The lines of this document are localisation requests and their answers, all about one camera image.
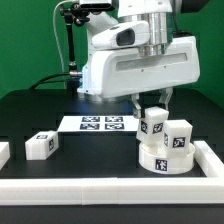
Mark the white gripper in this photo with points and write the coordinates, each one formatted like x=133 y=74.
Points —
x=116 y=73

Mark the white round stool seat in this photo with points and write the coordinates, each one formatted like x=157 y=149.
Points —
x=154 y=161

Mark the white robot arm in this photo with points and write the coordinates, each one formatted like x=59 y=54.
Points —
x=160 y=14

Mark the white marker sheet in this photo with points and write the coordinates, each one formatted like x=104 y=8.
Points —
x=98 y=124

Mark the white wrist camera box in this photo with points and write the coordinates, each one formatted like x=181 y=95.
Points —
x=122 y=35

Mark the white right fence wall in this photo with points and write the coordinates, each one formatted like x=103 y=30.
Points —
x=208 y=161

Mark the white fence wall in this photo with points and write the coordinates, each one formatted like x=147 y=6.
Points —
x=208 y=161
x=115 y=191
x=4 y=153

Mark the white front fence wall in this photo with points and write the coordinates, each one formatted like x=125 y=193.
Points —
x=115 y=191

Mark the black camera stand pole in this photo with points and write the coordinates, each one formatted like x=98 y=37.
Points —
x=73 y=15

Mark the white left fence wall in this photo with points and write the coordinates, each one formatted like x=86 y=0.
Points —
x=4 y=153

